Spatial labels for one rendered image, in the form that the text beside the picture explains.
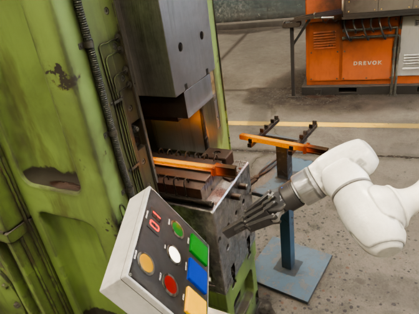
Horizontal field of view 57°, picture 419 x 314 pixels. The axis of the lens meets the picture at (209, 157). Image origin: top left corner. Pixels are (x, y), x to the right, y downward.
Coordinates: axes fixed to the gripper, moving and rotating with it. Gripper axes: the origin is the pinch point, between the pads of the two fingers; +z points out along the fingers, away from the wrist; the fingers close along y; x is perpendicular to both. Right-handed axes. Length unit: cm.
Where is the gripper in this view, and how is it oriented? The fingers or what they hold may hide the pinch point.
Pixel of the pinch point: (235, 228)
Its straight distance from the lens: 109.4
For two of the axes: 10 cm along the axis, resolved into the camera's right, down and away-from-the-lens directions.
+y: 0.1, -4.9, 8.7
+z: -8.0, 5.2, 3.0
